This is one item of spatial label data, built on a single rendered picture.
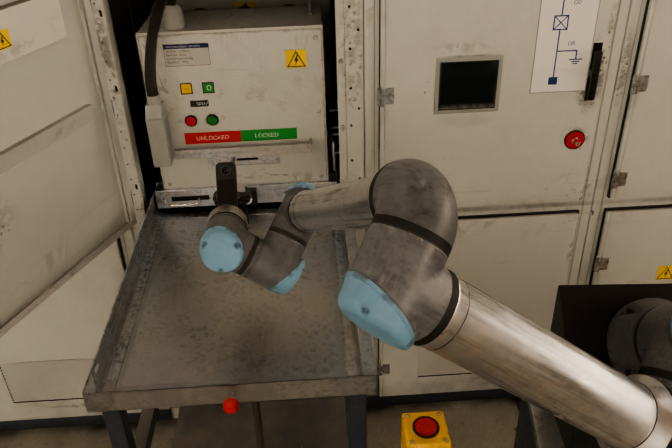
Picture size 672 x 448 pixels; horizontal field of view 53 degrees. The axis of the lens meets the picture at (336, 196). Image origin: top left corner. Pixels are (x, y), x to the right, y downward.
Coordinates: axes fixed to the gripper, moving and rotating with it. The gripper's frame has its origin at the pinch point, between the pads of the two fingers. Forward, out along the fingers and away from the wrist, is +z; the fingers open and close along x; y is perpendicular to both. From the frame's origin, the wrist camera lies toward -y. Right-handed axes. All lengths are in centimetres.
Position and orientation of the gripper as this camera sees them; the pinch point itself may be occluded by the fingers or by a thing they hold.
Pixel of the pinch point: (235, 183)
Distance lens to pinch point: 171.4
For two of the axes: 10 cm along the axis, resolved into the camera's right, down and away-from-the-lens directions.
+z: -0.5, -3.5, 9.4
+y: 0.4, 9.4, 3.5
